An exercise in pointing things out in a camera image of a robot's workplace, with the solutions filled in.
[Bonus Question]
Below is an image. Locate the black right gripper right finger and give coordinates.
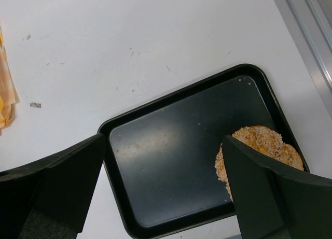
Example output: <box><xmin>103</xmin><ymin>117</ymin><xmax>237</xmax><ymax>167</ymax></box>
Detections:
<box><xmin>222</xmin><ymin>135</ymin><xmax>331</xmax><ymax>238</ymax></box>

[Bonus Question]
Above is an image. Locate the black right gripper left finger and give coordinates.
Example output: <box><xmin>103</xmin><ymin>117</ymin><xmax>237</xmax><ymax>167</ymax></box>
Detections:
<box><xmin>1</xmin><ymin>134</ymin><xmax>106</xmax><ymax>238</ymax></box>

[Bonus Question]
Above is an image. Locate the sugared flower pastry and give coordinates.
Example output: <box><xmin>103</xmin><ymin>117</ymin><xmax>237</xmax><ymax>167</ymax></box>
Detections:
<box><xmin>214</xmin><ymin>125</ymin><xmax>305</xmax><ymax>204</ymax></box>

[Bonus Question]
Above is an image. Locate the yellow checkered cloth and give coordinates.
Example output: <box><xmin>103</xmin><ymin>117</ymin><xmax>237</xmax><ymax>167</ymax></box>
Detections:
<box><xmin>1</xmin><ymin>31</ymin><xmax>19</xmax><ymax>130</ymax></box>

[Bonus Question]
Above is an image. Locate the black plastic tray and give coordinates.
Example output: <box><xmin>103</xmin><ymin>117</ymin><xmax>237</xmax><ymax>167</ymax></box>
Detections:
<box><xmin>99</xmin><ymin>64</ymin><xmax>299</xmax><ymax>238</ymax></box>

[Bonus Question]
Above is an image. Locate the aluminium side rail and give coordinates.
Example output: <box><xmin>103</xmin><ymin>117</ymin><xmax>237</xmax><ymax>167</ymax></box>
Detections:
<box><xmin>274</xmin><ymin>0</ymin><xmax>331</xmax><ymax>99</ymax></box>

